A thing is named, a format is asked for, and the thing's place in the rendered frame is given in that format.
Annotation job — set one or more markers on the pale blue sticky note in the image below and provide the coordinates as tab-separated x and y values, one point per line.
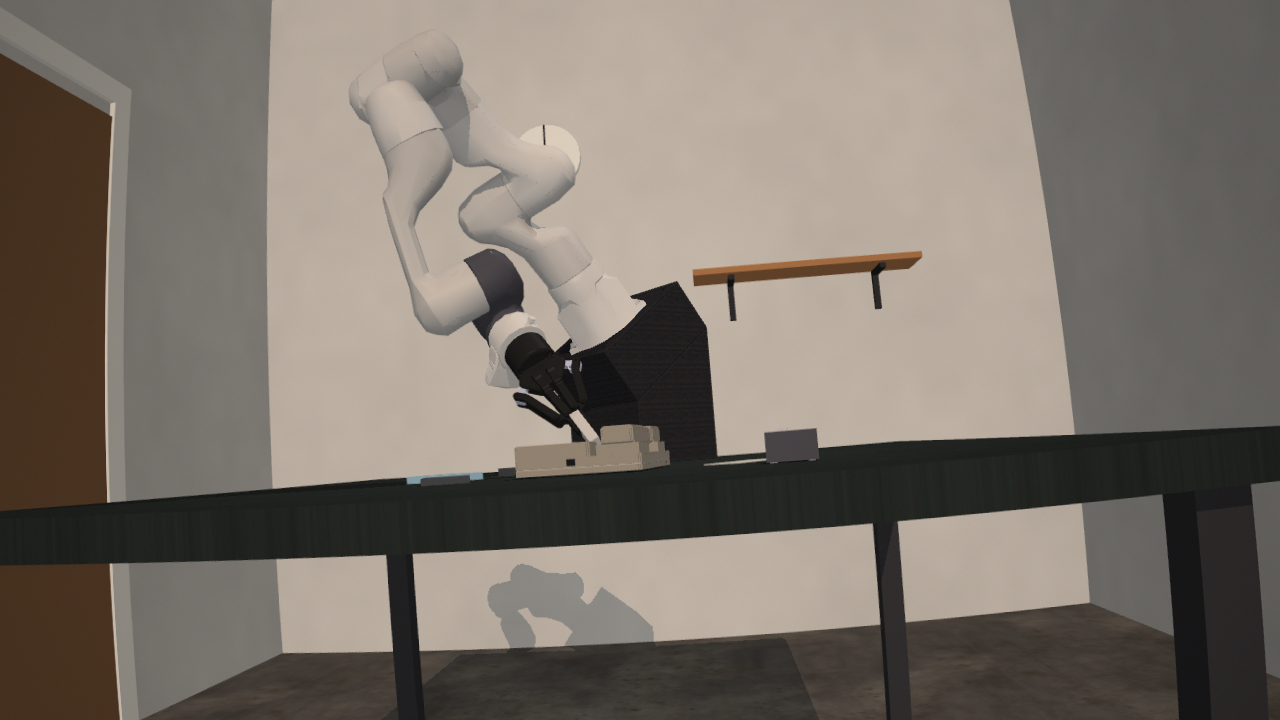
473	476

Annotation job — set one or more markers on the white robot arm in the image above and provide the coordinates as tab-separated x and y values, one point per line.
485	288

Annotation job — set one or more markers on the beige telephone handset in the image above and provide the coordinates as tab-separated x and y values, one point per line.
629	433

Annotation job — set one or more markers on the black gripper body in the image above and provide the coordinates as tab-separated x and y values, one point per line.
530	352

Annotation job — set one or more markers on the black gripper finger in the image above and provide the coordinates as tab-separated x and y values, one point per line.
524	400
580	408

